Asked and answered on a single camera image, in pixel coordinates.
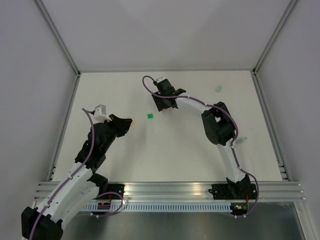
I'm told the right aluminium frame post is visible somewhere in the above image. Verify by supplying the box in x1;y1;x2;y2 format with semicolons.
250;0;299;182

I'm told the black mounting plate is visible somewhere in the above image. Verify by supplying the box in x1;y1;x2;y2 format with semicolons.
208;183;258;200
106;183;125;201

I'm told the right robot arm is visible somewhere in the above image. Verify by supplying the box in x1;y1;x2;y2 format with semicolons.
151;78;251;199

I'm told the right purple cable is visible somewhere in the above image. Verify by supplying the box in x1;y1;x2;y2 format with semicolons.
142;75;260;219

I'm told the white slotted cable duct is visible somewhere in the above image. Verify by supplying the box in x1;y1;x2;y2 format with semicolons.
80;201;232;213

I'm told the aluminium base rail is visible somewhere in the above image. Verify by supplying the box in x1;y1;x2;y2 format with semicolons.
36;181;307;202

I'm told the light green pen cap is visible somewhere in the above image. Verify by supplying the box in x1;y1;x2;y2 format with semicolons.
215;85;222;93

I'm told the aluminium frame post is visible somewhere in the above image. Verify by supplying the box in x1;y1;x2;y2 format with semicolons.
250;0;299;182
33;0;81;182

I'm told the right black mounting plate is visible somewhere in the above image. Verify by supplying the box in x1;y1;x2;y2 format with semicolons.
208;183;258;200

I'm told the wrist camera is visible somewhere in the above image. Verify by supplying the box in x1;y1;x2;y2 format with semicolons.
153;77;166;86
93;104;111;123

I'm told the left aluminium frame post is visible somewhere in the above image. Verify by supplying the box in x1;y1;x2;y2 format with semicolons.
33;0;81;182

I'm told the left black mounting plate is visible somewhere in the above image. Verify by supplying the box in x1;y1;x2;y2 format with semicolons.
106;183;125;201

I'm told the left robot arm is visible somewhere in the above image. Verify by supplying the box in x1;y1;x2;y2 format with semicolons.
21;114;132;240

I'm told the light green highlighter pen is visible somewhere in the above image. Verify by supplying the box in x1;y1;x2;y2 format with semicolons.
235;136;248;145

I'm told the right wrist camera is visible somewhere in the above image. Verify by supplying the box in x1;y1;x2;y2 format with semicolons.
153;77;166;86

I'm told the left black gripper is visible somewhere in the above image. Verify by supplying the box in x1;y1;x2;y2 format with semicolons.
101;114;133;153

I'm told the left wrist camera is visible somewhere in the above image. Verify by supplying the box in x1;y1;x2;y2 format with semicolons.
93;104;111;123

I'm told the bright green pen cap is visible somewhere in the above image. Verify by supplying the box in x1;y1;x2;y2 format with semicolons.
147;113;154;119

